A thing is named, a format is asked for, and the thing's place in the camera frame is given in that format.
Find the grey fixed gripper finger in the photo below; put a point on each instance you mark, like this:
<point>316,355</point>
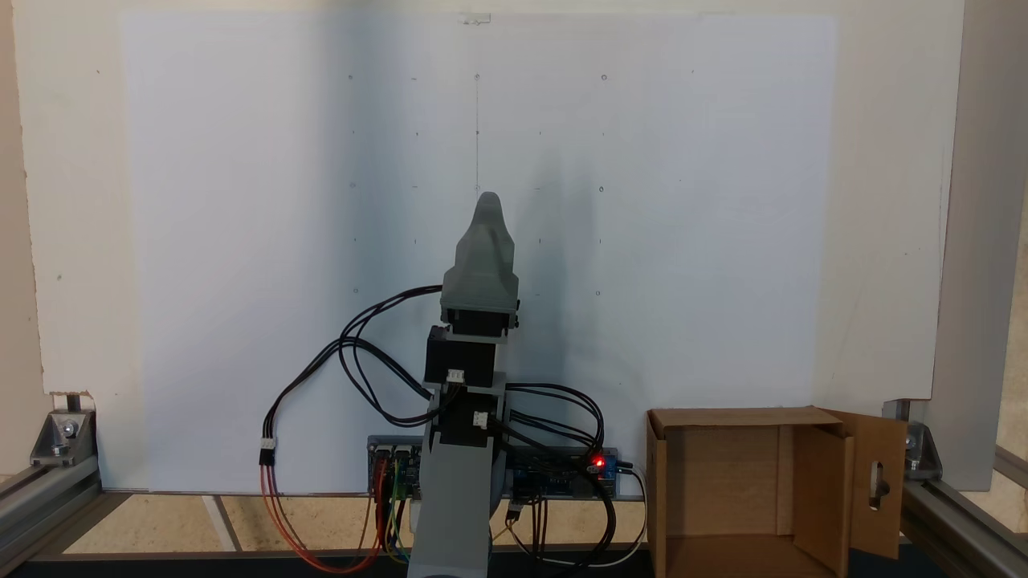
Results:
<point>486,241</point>

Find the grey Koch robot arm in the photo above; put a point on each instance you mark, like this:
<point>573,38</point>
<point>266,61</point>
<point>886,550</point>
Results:
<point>458,498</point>

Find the blue circuit board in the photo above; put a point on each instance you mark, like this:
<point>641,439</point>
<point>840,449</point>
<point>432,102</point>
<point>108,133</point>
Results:
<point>562,478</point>

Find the clear tape piece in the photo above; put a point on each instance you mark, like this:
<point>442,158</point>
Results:
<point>475,18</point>

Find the large white paper sheet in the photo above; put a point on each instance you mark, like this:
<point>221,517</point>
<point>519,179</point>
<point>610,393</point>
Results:
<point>241,241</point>

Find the brown cardboard box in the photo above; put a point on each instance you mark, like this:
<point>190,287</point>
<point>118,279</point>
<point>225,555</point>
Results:
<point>723,482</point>

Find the aluminium corner bracket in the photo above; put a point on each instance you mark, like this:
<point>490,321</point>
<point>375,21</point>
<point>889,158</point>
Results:
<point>63,437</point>
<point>919,453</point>

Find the aluminium frame rail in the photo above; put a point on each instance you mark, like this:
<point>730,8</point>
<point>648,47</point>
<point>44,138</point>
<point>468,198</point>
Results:
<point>1013,467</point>
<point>956,522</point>
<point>40,506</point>

